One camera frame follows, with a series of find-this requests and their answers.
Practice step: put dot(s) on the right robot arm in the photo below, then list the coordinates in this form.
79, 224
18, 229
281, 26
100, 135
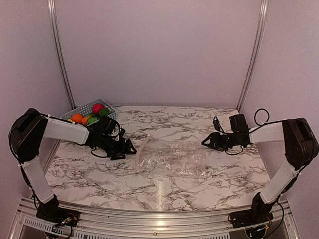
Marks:
295, 143

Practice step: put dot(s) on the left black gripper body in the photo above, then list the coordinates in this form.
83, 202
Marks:
113, 149

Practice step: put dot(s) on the fake orange fruit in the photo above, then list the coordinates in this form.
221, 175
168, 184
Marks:
77, 118

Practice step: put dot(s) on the left aluminium corner post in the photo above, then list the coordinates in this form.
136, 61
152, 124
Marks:
59, 51

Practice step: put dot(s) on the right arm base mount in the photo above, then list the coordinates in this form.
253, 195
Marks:
248, 217

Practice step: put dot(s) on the clear zip top bag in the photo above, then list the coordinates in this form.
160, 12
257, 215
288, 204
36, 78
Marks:
165, 158

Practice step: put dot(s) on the fake orange carrot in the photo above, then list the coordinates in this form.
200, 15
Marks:
84, 120

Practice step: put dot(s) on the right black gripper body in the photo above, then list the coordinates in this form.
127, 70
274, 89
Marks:
223, 144

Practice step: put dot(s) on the aluminium corner post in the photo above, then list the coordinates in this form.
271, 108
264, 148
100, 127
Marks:
59, 51
254, 54

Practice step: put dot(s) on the blue plastic basket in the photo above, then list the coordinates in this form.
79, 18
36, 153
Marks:
87, 109

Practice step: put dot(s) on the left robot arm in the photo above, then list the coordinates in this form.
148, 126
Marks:
33, 129

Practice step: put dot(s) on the right aluminium corner post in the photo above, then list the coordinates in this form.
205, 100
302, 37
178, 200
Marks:
254, 54

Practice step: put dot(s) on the aluminium front frame rail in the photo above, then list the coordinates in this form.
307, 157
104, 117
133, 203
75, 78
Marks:
102, 223

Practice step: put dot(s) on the fake green lettuce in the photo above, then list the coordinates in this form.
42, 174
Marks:
92, 118

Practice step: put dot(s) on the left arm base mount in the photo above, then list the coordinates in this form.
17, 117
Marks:
61, 216

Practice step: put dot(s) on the fake red food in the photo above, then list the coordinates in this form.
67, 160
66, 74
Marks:
97, 107

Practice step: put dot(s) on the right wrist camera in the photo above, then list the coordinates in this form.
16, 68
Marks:
217, 125

